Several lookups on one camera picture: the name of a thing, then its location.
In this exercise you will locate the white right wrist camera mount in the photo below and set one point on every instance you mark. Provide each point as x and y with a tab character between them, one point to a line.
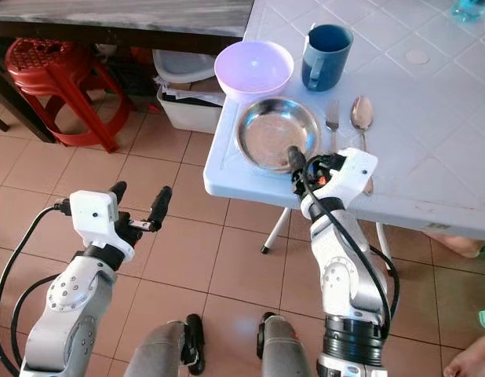
348	177

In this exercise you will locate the teal plastic bottle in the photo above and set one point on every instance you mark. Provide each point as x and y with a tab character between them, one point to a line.
472	8

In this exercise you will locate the white curved plastic lid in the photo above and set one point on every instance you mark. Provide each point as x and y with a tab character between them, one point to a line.
181	64

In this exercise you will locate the grey robot leg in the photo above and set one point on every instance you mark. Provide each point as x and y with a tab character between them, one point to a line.
160	349
286	349

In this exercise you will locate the dark table with marble top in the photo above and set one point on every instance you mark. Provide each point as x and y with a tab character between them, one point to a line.
117	16

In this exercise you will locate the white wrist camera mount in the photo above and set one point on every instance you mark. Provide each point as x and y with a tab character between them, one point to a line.
348	177
92	216

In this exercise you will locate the white plastic folding table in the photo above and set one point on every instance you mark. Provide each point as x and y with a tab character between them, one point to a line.
423	118

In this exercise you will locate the purple plastic bowl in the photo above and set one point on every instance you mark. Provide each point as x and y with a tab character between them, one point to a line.
254	68

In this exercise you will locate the white plastic storage bin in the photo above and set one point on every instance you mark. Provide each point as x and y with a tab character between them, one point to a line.
187	114

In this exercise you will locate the red plastic stool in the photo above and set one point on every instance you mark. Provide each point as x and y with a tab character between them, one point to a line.
42	67

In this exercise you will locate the person bare foot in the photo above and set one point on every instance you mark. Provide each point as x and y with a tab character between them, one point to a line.
470	360
458	243

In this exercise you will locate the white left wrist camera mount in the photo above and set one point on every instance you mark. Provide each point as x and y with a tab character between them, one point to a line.
92	216

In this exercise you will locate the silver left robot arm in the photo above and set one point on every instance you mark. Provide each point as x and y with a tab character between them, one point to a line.
70	306

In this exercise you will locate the round steel plate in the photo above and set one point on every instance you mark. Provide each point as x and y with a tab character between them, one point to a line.
270	129

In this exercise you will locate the grey left robot leg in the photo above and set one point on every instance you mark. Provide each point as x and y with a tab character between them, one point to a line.
160	349

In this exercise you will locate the steel fork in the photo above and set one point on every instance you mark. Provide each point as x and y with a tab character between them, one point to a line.
332	118

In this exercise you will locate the steel spoon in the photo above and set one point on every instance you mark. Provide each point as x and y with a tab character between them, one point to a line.
362	114

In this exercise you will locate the grey right robot leg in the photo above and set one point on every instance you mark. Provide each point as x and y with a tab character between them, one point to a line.
286	349

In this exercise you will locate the blue plastic mug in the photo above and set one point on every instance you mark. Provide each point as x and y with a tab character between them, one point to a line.
330	51

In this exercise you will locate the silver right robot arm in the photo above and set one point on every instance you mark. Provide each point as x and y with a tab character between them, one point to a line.
348	283

